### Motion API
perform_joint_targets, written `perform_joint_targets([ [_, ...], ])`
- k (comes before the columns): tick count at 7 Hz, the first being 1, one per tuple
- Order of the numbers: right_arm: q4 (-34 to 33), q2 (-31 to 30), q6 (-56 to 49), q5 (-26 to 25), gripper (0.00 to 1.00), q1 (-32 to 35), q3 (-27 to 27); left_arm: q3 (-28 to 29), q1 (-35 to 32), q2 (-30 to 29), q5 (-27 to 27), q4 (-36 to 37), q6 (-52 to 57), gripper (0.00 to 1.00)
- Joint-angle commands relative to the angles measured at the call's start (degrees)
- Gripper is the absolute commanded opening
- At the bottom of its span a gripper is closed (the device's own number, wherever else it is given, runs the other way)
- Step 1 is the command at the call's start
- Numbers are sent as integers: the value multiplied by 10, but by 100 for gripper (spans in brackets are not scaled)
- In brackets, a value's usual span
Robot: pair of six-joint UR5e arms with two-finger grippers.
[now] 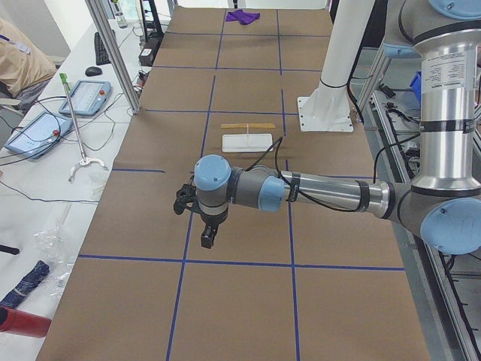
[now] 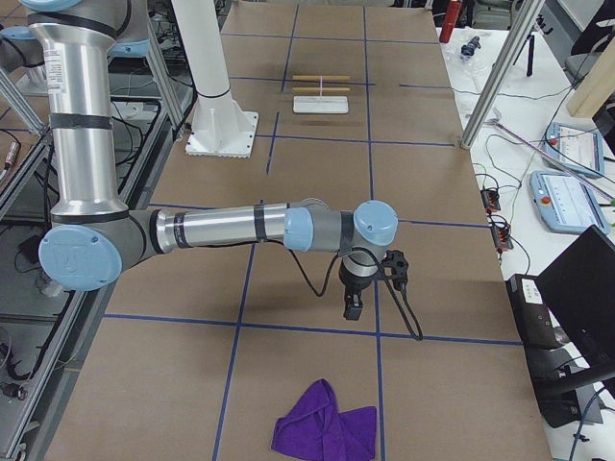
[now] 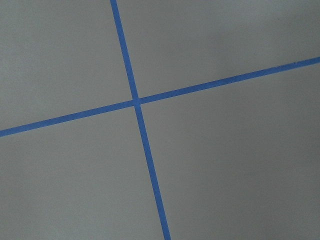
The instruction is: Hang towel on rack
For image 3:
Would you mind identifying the long blue tape strip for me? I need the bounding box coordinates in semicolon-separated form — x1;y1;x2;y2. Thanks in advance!
110;0;171;240

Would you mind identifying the crossing blue tape strip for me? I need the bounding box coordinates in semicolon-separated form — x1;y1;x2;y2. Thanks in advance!
0;57;320;137

